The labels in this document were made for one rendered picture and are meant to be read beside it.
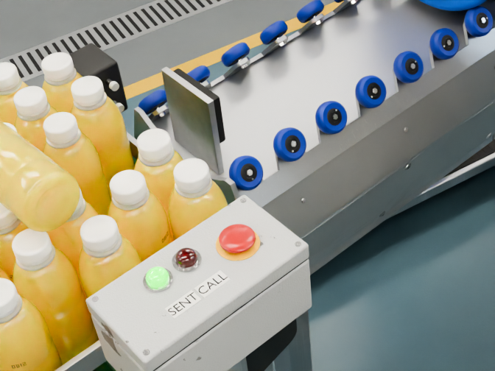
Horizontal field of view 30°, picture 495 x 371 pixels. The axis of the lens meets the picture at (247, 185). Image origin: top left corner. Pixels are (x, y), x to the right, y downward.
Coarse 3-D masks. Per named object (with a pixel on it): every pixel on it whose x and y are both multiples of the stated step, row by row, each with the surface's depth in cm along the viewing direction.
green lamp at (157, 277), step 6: (150, 270) 88; (156, 270) 88; (162, 270) 88; (150, 276) 88; (156, 276) 88; (162, 276) 88; (168, 276) 88; (150, 282) 88; (156, 282) 87; (162, 282) 88
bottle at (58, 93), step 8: (48, 80) 117; (64, 80) 117; (72, 80) 118; (48, 88) 118; (56, 88) 117; (64, 88) 117; (48, 96) 118; (56, 96) 118; (64, 96) 118; (72, 96) 118; (56, 104) 118; (64, 104) 118; (72, 104) 118
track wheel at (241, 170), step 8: (240, 160) 117; (248, 160) 117; (256, 160) 118; (232, 168) 117; (240, 168) 117; (248, 168) 117; (256, 168) 118; (232, 176) 117; (240, 176) 117; (248, 176) 117; (256, 176) 118; (240, 184) 117; (248, 184) 117; (256, 184) 118
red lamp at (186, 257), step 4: (184, 248) 90; (188, 248) 90; (176, 252) 90; (180, 252) 89; (184, 252) 89; (188, 252) 89; (192, 252) 89; (176, 256) 89; (180, 256) 89; (184, 256) 89; (188, 256) 89; (192, 256) 89; (196, 256) 89; (176, 260) 89; (180, 260) 89; (184, 260) 89; (188, 260) 89; (192, 260) 89; (196, 260) 89; (180, 264) 89; (184, 264) 89; (188, 264) 89; (192, 264) 89
